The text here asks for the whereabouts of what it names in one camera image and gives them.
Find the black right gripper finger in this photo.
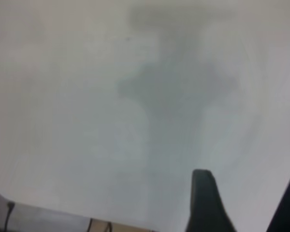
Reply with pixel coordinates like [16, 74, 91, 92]
[185, 169, 237, 232]

